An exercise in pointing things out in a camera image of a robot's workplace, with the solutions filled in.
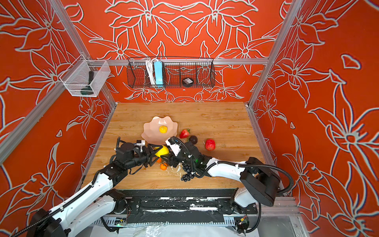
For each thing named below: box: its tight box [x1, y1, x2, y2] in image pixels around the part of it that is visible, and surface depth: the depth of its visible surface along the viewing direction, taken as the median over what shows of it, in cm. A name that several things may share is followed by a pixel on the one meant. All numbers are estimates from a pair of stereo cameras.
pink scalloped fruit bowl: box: [141, 116, 179, 146], surface depth 103 cm
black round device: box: [182, 77, 194, 88], surface depth 97 cm
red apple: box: [204, 138, 216, 152], surface depth 92 cm
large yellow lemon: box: [154, 145, 170, 158], surface depth 76 cm
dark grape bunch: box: [180, 163, 194, 183], surface depth 83 cm
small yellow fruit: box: [158, 125, 169, 134], surface depth 102 cm
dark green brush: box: [80, 71, 95, 95], surface depth 83 cm
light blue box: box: [153, 61, 164, 86], surface depth 91 cm
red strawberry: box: [179, 128, 191, 139], surface depth 100 cm
